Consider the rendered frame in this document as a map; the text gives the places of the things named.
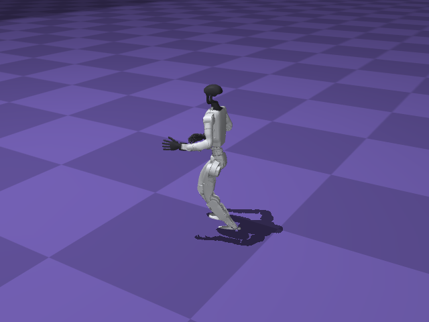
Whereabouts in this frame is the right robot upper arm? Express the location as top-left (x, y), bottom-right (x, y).
top-left (222, 106), bottom-right (233, 131)

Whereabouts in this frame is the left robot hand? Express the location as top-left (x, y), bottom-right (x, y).
top-left (162, 137), bottom-right (187, 151)

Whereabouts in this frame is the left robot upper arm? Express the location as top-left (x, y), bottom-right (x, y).
top-left (203, 113), bottom-right (215, 150)

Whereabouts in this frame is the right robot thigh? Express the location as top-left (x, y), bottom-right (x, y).
top-left (197, 160), bottom-right (211, 193)

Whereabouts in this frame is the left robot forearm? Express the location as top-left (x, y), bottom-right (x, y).
top-left (181, 140), bottom-right (209, 152)

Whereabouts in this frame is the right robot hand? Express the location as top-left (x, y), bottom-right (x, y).
top-left (188, 133), bottom-right (206, 144)

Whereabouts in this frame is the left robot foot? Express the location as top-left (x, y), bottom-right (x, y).
top-left (219, 225), bottom-right (241, 229)

